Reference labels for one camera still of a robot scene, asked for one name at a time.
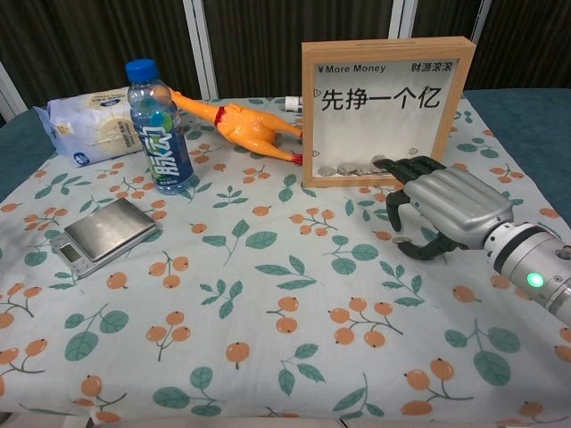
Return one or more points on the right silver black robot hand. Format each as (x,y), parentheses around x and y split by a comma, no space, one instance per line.
(459,200)

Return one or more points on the silver coins heap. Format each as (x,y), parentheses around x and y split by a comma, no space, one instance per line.
(348,169)

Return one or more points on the orange rubber chicken toy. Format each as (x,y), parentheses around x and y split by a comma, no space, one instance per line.
(245,127)

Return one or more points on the floral print tablecloth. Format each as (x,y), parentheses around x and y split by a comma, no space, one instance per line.
(267,356)

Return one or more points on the dark slatted partition screen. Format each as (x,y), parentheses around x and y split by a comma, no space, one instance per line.
(267,44)

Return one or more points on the blue drink bottle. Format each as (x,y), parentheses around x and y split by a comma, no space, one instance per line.
(165,147)

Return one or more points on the silver digital pocket scale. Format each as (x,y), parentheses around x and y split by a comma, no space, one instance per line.
(107,232)

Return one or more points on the white rice bag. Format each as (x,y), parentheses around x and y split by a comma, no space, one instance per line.
(89,129)

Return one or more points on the wooden frame money box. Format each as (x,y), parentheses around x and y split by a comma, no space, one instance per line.
(308,111)

